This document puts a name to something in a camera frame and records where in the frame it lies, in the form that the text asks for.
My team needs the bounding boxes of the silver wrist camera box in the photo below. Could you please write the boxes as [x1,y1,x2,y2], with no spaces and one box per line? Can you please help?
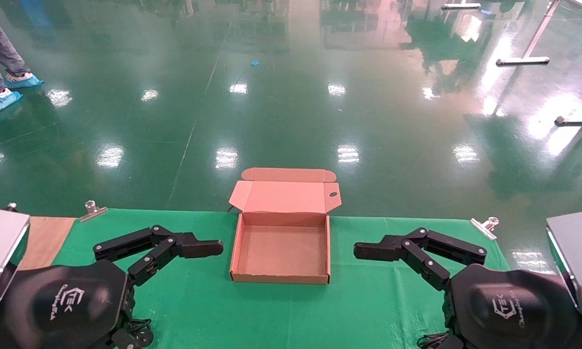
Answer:
[0,207,31,314]
[546,209,582,323]

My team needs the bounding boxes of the white table foot bar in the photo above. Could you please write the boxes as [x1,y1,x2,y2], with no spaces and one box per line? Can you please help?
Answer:
[554,103,582,127]

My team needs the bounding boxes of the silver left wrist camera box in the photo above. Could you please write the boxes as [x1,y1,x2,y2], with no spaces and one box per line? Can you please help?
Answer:
[0,207,31,314]

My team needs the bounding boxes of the green table cloth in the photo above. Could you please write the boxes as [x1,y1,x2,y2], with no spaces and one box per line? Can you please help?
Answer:
[53,208,512,349]

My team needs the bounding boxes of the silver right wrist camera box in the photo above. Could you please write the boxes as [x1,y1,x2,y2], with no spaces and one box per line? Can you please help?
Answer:
[546,209,582,323]

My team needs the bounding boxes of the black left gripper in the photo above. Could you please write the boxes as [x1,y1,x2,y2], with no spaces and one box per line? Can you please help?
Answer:
[2,260,144,349]

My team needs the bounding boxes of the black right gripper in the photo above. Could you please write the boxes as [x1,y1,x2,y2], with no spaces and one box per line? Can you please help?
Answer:
[436,264,580,349]

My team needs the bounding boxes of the metal binder clip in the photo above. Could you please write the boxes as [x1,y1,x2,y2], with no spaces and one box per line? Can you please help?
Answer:
[79,200,108,222]
[469,217,500,241]

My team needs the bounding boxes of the white table leg stand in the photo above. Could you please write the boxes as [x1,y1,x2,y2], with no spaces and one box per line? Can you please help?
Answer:
[496,0,561,66]

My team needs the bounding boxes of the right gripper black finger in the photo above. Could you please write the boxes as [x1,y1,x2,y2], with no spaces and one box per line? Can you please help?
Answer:
[354,228,488,291]

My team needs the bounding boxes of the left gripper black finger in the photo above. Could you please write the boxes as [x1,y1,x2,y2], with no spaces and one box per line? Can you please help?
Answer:
[93,225,224,286]

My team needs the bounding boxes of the open brown cardboard box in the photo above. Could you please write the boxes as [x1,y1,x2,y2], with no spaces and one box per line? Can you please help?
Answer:
[228,167,342,285]

